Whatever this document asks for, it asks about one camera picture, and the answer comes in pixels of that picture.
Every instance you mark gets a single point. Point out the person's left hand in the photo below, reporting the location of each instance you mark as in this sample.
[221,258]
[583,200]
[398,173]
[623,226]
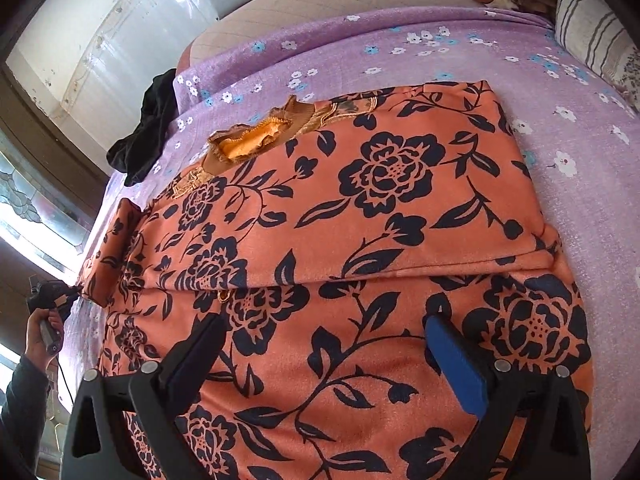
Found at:
[36,351]

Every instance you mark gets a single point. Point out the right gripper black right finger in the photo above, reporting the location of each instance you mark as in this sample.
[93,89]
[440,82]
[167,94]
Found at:
[553,444]

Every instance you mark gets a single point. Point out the left forearm dark sleeve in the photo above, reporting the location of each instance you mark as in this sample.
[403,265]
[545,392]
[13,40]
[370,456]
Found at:
[23,414]

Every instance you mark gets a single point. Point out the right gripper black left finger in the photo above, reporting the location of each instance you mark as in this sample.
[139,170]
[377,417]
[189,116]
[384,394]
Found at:
[98,444]

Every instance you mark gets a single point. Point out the striped floral folded quilt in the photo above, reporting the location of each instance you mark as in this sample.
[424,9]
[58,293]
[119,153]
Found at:
[591,32]

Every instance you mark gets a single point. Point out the black crumpled garment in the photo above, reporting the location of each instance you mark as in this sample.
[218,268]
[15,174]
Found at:
[135,155]

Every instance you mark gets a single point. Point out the orange black floral garment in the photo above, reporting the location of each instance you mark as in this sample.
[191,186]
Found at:
[324,237]

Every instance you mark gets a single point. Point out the stained glass window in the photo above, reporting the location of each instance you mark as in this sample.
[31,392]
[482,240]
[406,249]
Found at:
[38,220]

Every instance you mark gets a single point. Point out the purple floral bed sheet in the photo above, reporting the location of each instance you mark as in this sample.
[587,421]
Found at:
[577,137]

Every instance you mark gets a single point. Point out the pink beige quilted mattress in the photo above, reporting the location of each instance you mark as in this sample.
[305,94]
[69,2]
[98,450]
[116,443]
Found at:
[259,18]

